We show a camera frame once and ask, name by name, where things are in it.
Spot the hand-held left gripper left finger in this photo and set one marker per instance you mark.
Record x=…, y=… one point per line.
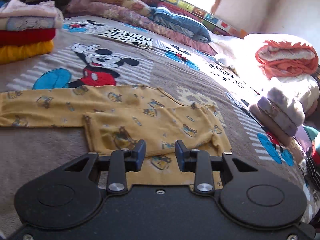
x=141, y=155

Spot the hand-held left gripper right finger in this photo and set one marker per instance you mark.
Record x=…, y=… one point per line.
x=178, y=155

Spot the yellow printed garment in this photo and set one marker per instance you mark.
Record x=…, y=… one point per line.
x=162, y=115

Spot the stack of colourful folded clothes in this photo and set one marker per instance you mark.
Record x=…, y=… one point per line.
x=313, y=155

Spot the purple-edged folded blanket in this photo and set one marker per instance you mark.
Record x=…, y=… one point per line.
x=275, y=118

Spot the cartoon printed blanket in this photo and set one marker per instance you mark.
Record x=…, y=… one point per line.
x=37, y=145

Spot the white plush toy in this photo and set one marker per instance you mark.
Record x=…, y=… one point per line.
x=223, y=60

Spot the lilac cloth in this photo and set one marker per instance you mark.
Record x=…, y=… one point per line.
x=302, y=140

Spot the blue quilted pillow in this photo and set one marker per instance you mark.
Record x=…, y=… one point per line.
x=180, y=23

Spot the white quilt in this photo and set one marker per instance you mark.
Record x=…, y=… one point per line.
x=300, y=88

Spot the orange rolled quilt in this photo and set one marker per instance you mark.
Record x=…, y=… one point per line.
x=287, y=68

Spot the purple floral pillow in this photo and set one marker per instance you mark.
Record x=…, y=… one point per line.
x=112, y=12

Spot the maroon striped cloth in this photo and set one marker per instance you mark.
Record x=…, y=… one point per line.
x=175, y=6

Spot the orange floral pillow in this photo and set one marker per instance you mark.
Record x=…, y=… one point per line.
x=122, y=2

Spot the yellow folded garment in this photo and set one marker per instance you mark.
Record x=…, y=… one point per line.
x=22, y=52

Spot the red folded garment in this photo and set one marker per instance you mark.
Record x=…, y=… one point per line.
x=25, y=37

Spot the grey-blue printed folded garment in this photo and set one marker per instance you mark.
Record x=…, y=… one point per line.
x=30, y=24

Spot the pink folded garment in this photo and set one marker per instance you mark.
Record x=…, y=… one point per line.
x=25, y=8

